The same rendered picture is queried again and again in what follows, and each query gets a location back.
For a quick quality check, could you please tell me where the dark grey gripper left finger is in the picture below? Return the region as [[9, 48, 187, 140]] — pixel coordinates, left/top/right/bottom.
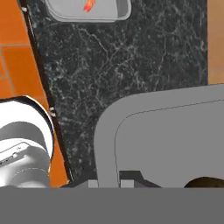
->
[[67, 178, 99, 189]]

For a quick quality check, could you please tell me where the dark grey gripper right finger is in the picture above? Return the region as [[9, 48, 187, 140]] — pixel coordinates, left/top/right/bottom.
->
[[118, 170, 163, 189]]

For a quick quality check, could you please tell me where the grey container with mushroom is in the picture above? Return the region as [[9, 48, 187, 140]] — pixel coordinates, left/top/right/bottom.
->
[[94, 83, 224, 189]]

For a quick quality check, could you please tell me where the brown mushroom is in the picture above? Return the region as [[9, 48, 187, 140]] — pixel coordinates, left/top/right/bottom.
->
[[183, 176, 224, 189]]

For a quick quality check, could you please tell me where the grey container with shrimp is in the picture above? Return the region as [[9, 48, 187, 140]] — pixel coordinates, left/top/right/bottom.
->
[[45, 0, 132, 24]]

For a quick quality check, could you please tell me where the orange shrimp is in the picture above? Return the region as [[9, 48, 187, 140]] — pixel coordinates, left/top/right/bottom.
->
[[82, 0, 97, 13]]

